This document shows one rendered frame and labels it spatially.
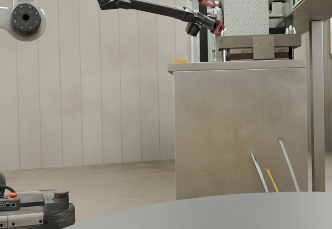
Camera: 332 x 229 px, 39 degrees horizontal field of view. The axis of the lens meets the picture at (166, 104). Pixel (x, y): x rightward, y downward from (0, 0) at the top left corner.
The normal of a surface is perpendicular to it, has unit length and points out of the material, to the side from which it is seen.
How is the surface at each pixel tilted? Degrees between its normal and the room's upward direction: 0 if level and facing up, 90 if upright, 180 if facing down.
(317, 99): 90
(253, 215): 0
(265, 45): 90
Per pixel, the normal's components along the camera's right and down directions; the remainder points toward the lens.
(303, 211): -0.03, -1.00
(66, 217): 0.85, 0.04
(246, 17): -0.07, 0.02
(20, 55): 0.29, 0.01
